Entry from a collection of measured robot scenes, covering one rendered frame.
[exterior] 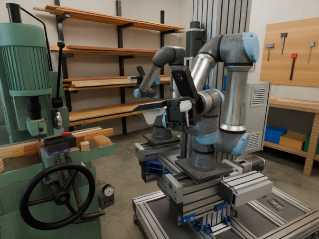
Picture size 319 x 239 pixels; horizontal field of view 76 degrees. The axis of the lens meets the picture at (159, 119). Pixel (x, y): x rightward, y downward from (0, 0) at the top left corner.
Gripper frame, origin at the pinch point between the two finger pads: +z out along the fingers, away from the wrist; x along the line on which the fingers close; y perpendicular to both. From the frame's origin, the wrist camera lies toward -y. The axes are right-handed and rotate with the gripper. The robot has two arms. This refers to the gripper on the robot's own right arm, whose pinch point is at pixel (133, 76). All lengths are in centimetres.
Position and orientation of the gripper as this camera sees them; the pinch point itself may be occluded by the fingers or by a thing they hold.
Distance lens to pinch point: 196.9
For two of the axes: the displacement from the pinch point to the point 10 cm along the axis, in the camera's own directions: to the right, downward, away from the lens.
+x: 7.6, -3.0, 5.8
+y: 1.0, 9.4, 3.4
